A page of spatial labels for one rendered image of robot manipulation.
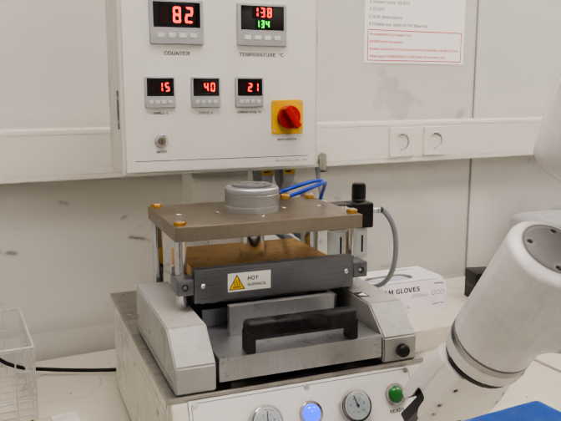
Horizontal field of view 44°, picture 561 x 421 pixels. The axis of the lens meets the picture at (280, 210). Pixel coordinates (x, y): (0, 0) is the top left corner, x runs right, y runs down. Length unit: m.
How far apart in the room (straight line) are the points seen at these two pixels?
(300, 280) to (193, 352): 0.19
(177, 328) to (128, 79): 0.41
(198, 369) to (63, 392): 0.54
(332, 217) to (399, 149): 0.73
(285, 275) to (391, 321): 0.15
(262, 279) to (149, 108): 0.33
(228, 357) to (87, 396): 0.51
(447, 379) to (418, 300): 0.84
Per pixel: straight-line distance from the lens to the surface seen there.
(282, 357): 0.87
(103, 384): 1.35
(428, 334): 1.49
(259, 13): 1.14
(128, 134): 1.09
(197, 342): 0.85
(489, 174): 1.94
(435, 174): 1.82
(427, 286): 1.58
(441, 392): 0.76
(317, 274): 0.96
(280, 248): 1.06
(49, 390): 1.36
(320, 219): 0.96
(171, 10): 1.10
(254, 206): 0.98
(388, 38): 1.72
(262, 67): 1.14
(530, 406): 1.30
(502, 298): 0.66
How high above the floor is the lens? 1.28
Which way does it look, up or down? 10 degrees down
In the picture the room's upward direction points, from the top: straight up
